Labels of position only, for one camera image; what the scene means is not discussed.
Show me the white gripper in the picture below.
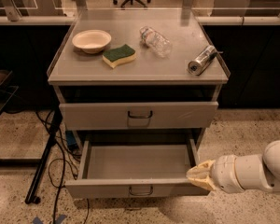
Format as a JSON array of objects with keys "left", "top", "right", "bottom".
[{"left": 187, "top": 155, "right": 244, "bottom": 193}]

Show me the grey drawer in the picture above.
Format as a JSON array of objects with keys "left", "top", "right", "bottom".
[
  {"left": 60, "top": 102, "right": 218, "bottom": 131},
  {"left": 65, "top": 131, "right": 208, "bottom": 199}
]

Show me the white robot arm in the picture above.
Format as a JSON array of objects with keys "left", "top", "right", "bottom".
[{"left": 186, "top": 140, "right": 280, "bottom": 194}]

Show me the grey drawer cabinet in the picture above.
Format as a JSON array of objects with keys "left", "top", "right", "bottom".
[{"left": 49, "top": 9, "right": 229, "bottom": 144}]

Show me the silver metal can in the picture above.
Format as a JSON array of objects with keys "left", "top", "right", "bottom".
[{"left": 188, "top": 45, "right": 217, "bottom": 76}]

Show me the clear plastic water bottle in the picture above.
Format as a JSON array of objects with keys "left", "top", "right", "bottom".
[{"left": 139, "top": 26, "right": 172, "bottom": 58}]

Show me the green yellow sponge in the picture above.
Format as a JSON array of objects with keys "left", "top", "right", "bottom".
[{"left": 103, "top": 45, "right": 136, "bottom": 68}]

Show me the blue tape cross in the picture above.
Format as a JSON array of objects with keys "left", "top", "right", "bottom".
[{"left": 32, "top": 214, "right": 68, "bottom": 224}]

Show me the black tripod stand leg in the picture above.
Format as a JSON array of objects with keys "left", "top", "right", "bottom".
[{"left": 25, "top": 109, "right": 62, "bottom": 204}]

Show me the white paper bowl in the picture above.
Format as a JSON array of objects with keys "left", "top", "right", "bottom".
[{"left": 72, "top": 30, "right": 111, "bottom": 54}]

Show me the dark side table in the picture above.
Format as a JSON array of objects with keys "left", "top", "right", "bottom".
[{"left": 0, "top": 70, "right": 40, "bottom": 167}]

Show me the black floor cable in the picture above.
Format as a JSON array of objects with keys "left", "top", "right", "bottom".
[{"left": 34, "top": 109, "right": 91, "bottom": 224}]

